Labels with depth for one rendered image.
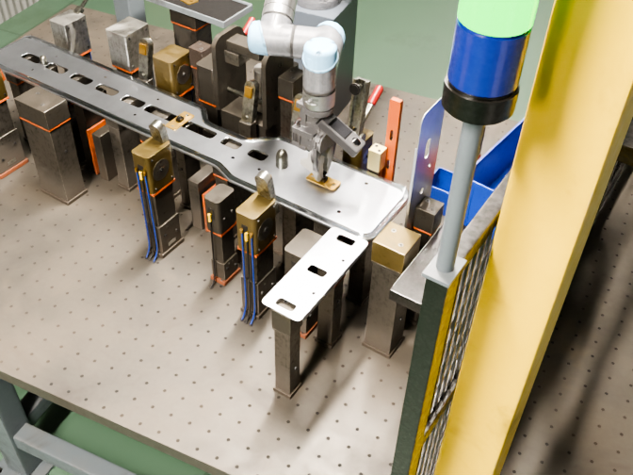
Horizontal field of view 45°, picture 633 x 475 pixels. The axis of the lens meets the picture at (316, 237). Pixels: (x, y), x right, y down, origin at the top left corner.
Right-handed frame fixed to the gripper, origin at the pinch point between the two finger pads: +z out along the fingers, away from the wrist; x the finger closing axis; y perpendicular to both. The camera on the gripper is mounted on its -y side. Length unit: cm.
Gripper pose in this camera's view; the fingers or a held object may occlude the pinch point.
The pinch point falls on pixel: (323, 175)
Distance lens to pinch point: 188.0
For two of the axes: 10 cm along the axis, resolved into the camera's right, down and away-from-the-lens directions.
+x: -5.4, 5.7, -6.2
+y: -8.4, -3.9, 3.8
